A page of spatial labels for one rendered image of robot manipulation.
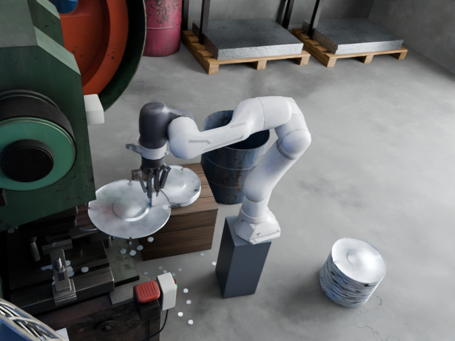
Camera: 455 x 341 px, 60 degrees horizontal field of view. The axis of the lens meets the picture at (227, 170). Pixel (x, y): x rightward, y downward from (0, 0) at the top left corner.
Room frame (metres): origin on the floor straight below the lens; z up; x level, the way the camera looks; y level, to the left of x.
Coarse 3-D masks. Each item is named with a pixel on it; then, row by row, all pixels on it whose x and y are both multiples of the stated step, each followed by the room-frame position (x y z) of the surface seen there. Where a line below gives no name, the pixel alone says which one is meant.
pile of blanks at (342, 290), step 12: (324, 264) 1.39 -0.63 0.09; (324, 276) 1.31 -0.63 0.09; (336, 276) 1.26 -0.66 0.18; (324, 288) 1.28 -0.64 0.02; (336, 288) 1.24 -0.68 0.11; (348, 288) 1.21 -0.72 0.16; (360, 288) 1.20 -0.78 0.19; (372, 288) 1.23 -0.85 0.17; (336, 300) 1.22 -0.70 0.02; (348, 300) 1.21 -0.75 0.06; (360, 300) 1.21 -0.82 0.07
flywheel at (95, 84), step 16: (80, 0) 1.23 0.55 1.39; (96, 0) 1.26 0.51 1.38; (112, 0) 1.25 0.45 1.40; (64, 16) 1.21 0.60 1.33; (80, 16) 1.23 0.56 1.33; (96, 16) 1.26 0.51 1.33; (112, 16) 1.25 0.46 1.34; (64, 32) 1.20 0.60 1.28; (80, 32) 1.23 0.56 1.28; (96, 32) 1.25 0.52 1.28; (112, 32) 1.25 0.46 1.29; (80, 48) 1.22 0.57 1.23; (96, 48) 1.25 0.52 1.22; (112, 48) 1.25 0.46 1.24; (80, 64) 1.22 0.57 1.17; (96, 64) 1.23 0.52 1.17; (112, 64) 1.24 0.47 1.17; (96, 80) 1.21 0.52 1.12
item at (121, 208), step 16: (96, 192) 0.98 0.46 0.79; (112, 192) 1.00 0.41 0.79; (128, 192) 1.02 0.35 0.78; (160, 192) 1.05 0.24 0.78; (96, 208) 0.91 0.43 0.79; (112, 208) 0.92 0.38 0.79; (128, 208) 0.93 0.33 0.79; (144, 208) 0.95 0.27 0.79; (160, 208) 0.97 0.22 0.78; (96, 224) 0.84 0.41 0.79; (112, 224) 0.85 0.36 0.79; (128, 224) 0.87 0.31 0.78; (144, 224) 0.88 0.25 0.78; (160, 224) 0.90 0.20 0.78
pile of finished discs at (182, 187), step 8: (176, 168) 1.64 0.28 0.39; (184, 168) 1.65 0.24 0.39; (152, 176) 1.55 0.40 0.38; (168, 176) 1.56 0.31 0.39; (176, 176) 1.57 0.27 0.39; (184, 176) 1.59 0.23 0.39; (192, 176) 1.60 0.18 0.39; (168, 184) 1.50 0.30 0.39; (176, 184) 1.51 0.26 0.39; (184, 184) 1.52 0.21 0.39; (192, 184) 1.54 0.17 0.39; (200, 184) 1.54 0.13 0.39; (168, 192) 1.44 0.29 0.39; (176, 192) 1.45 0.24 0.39; (184, 192) 1.47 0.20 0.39; (192, 192) 1.48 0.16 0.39; (176, 200) 1.40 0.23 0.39; (184, 200) 1.41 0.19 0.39; (192, 200) 1.44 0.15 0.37
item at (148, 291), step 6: (150, 282) 0.68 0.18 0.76; (138, 288) 0.65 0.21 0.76; (144, 288) 0.65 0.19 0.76; (150, 288) 0.65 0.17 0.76; (156, 288) 0.66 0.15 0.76; (138, 294) 0.63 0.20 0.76; (144, 294) 0.63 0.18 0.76; (150, 294) 0.63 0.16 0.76; (156, 294) 0.64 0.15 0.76; (138, 300) 0.61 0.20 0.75; (144, 300) 0.61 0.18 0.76; (150, 300) 0.62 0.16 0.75
